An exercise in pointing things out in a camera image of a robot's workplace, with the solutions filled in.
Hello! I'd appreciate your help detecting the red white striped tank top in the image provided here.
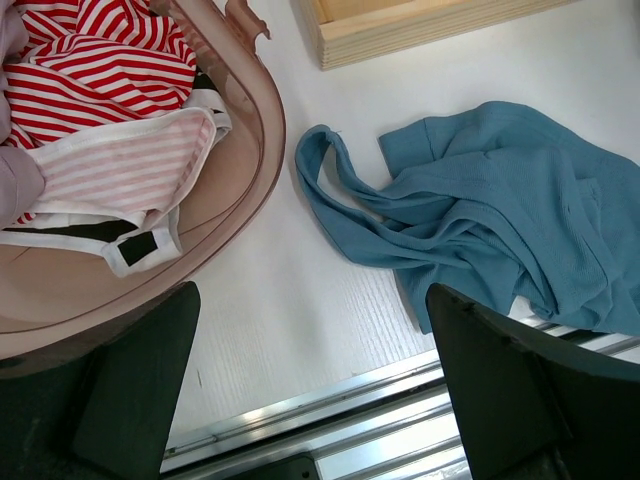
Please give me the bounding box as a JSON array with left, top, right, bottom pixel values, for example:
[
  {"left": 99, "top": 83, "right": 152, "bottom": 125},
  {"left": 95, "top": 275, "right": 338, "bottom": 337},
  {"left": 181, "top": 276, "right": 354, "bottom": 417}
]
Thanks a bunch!
[{"left": 4, "top": 1, "right": 228, "bottom": 228}]

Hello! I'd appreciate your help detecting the pink translucent plastic basin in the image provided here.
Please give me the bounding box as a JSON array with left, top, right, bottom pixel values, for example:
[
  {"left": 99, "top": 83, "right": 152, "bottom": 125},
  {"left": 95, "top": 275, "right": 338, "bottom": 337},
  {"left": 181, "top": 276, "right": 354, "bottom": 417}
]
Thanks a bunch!
[{"left": 1, "top": 1, "right": 286, "bottom": 368}]

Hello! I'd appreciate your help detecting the teal blue tank top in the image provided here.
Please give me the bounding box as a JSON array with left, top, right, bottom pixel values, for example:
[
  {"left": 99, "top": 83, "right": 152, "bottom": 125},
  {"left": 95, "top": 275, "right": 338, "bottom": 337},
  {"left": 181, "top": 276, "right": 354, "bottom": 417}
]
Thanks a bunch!
[{"left": 295, "top": 101, "right": 639, "bottom": 336}]

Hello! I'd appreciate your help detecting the wooden clothes rack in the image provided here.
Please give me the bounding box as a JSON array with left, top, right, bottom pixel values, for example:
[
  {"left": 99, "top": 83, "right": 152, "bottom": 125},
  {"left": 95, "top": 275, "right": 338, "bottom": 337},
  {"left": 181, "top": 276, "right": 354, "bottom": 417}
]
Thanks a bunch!
[{"left": 299, "top": 0, "right": 567, "bottom": 70}]

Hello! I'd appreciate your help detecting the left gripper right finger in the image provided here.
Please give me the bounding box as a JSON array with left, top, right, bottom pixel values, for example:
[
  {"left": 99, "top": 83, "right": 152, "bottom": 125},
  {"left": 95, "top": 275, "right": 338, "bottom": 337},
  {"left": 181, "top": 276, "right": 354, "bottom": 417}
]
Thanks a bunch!
[{"left": 425, "top": 284, "right": 639, "bottom": 479}]

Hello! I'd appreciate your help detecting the mauve pink tank top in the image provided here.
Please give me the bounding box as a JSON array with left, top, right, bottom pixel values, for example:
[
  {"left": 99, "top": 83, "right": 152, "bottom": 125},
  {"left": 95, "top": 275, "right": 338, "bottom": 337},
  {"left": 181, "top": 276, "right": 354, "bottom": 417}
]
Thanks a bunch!
[{"left": 1, "top": 1, "right": 45, "bottom": 228}]

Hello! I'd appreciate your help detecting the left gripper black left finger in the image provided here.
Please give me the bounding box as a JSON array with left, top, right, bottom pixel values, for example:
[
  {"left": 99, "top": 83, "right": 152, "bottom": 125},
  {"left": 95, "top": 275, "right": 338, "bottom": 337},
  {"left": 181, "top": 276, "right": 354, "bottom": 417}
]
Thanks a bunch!
[{"left": 1, "top": 282, "right": 201, "bottom": 479}]

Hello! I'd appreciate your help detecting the aluminium mounting rail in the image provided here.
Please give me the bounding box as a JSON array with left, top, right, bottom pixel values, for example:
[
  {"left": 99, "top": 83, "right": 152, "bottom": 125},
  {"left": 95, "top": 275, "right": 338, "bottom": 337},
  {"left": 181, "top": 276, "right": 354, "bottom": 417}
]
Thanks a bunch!
[{"left": 159, "top": 322, "right": 640, "bottom": 480}]

